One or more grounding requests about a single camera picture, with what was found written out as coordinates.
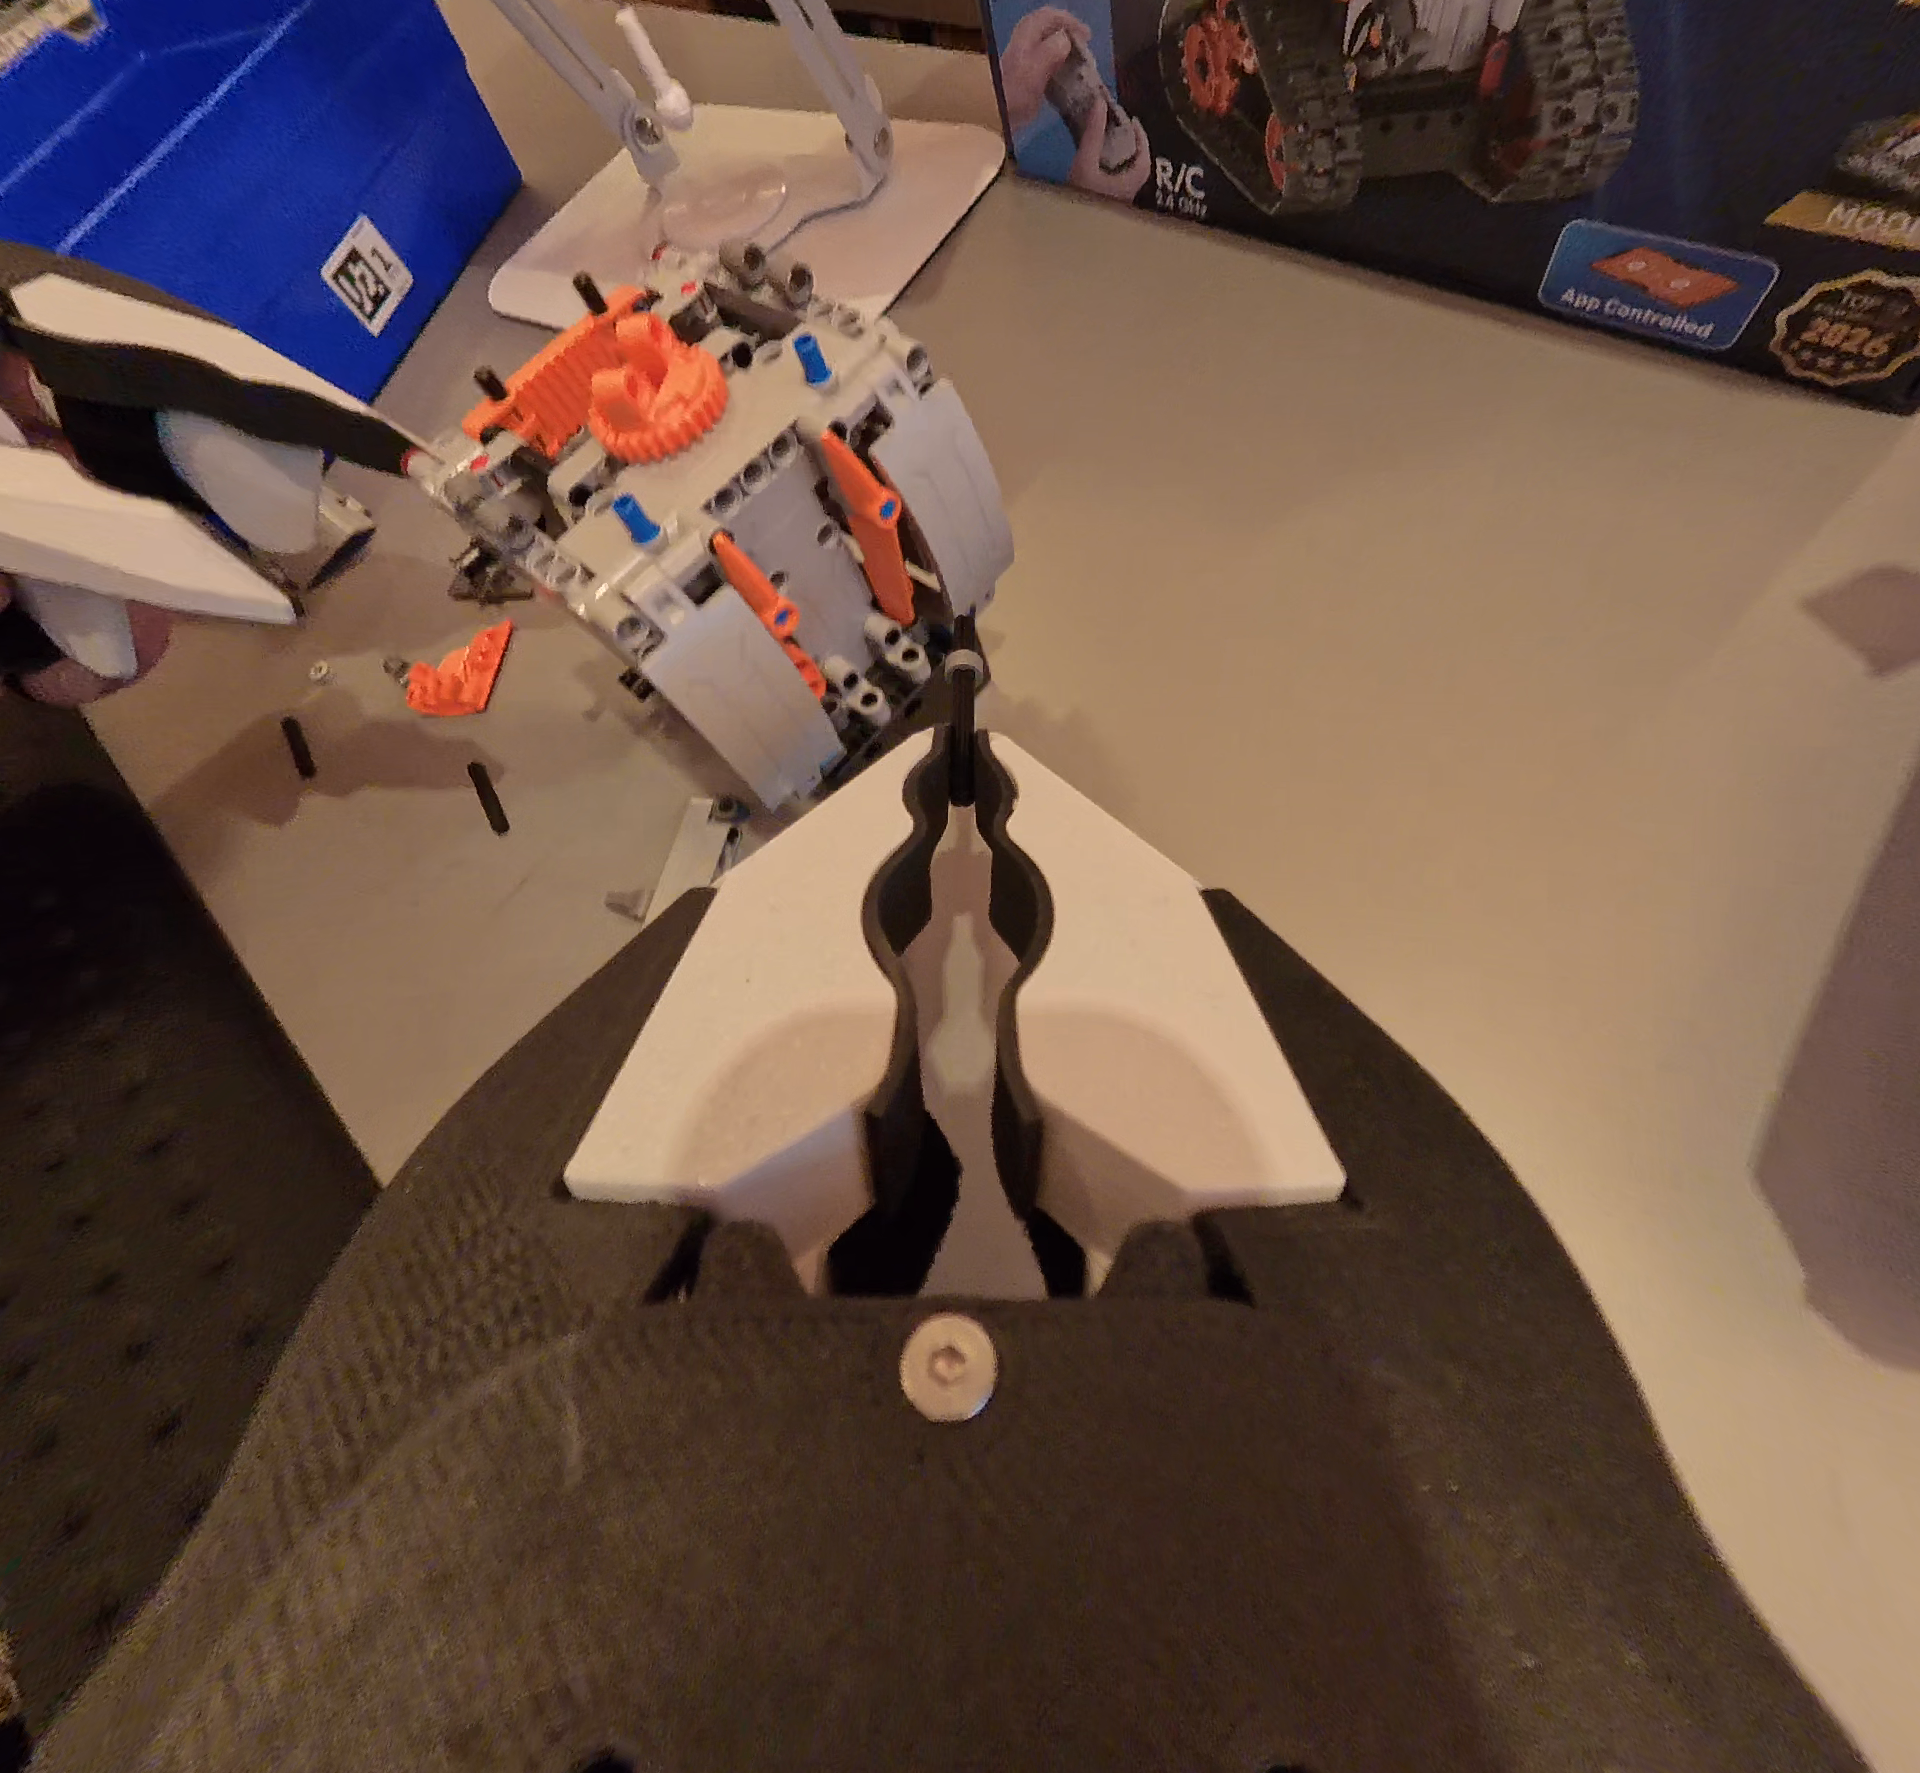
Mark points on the person's left hand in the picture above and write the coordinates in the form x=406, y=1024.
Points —
x=91, y=693

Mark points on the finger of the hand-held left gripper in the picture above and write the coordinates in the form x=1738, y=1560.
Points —
x=151, y=342
x=122, y=535

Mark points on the orange wedge piece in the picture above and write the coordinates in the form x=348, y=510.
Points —
x=458, y=678

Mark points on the blue tagged storage bin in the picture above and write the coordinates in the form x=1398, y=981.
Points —
x=226, y=123

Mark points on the toy brick robot model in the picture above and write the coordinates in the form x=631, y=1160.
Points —
x=749, y=512

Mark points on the black axle rod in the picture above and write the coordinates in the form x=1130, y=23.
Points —
x=963, y=723
x=488, y=797
x=298, y=749

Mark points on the toy robot kit box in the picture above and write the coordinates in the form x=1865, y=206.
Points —
x=1500, y=152

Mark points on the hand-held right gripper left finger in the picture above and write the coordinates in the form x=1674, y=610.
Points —
x=720, y=1053

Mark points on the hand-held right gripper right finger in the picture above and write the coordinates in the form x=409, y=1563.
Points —
x=1169, y=1053

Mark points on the white tablet stand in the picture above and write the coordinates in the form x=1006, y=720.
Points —
x=899, y=198

